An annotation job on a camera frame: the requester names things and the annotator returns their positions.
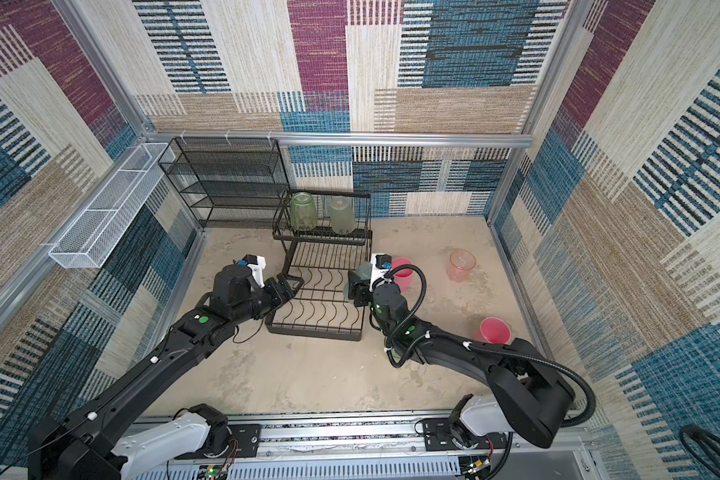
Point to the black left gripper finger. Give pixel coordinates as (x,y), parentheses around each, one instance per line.
(286,298)
(294,281)

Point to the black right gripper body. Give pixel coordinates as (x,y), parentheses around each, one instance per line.
(361,288)

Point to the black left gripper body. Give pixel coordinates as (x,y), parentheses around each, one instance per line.
(271,297)

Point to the pale frosted green cup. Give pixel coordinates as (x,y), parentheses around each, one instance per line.
(342,215)

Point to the teal frosted cup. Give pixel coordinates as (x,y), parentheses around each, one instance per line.
(363,272)

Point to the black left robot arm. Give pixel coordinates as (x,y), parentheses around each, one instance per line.
(84,442)

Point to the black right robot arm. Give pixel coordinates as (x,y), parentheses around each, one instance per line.
(531,391)

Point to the black two-tier dish rack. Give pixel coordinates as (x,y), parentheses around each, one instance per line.
(323,259)

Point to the black mesh shelf rack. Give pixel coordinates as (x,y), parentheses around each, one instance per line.
(227,183)

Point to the opaque pink cup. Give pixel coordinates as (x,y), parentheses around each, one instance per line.
(402,278)

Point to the clear pink cup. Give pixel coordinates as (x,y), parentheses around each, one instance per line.
(461,265)

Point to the pink cup near right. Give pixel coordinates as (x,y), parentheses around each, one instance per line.
(494,330)

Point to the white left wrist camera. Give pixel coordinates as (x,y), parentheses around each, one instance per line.
(257,265)

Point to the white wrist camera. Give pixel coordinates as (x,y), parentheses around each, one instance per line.
(380,265)
(257,265)

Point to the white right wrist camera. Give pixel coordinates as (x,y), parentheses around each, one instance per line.
(380,265)

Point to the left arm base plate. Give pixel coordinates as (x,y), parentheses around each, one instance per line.
(237,441)

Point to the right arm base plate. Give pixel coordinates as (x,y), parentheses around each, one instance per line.
(437,436)

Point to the aluminium front rail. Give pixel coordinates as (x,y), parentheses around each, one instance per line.
(354,445)

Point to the white wire mesh basket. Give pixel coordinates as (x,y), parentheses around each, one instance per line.
(89,241)

